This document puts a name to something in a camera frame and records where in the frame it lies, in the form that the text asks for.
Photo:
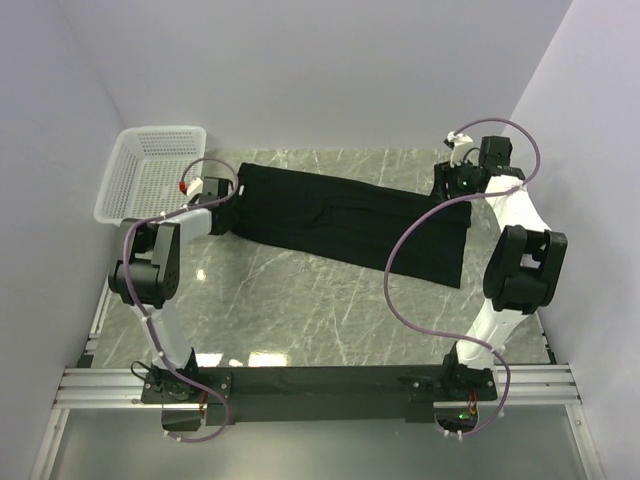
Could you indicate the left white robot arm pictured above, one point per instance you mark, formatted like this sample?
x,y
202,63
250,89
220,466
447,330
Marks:
x,y
145,273

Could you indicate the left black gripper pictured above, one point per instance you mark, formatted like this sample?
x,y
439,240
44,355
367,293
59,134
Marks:
x,y
228,222

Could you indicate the black base beam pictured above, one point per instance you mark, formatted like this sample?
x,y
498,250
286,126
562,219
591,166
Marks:
x,y
408,392

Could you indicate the white plastic basket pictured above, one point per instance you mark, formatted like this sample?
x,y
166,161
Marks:
x,y
144,170

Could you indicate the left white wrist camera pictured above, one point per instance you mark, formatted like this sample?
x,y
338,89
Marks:
x,y
191,188

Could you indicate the black t shirt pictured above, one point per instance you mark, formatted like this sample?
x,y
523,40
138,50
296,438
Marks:
x,y
352,222

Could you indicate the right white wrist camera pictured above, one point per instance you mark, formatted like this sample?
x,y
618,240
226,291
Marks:
x,y
459,144

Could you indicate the aluminium rail frame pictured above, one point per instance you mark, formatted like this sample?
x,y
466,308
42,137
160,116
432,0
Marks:
x,y
531,385

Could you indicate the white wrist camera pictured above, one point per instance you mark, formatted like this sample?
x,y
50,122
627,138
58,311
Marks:
x,y
459,144
191,188

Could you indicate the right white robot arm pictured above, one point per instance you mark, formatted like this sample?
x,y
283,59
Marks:
x,y
524,268

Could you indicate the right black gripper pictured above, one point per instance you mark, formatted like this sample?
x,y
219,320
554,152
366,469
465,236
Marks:
x,y
444,173

